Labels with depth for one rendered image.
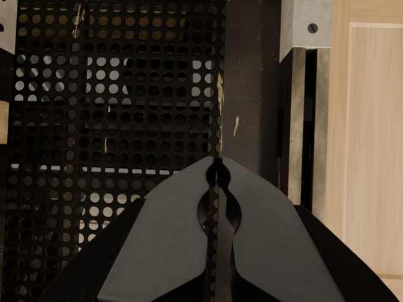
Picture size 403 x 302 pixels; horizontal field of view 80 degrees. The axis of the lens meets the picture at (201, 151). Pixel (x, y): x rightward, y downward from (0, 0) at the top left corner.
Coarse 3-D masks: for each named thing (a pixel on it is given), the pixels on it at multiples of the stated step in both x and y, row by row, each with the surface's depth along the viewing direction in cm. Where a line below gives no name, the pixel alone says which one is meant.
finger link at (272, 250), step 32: (224, 160) 12; (224, 192) 12; (256, 192) 10; (256, 224) 8; (288, 224) 8; (256, 256) 7; (288, 256) 7; (320, 256) 7; (256, 288) 6; (288, 288) 6; (320, 288) 6
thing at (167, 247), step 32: (160, 192) 10; (192, 192) 10; (160, 224) 8; (192, 224) 8; (128, 256) 7; (160, 256) 7; (192, 256) 7; (128, 288) 6; (160, 288) 6; (192, 288) 7
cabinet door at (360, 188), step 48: (336, 0) 43; (384, 0) 43; (336, 48) 43; (384, 48) 43; (336, 96) 43; (384, 96) 43; (336, 144) 43; (384, 144) 43; (336, 192) 43; (384, 192) 43; (384, 240) 43
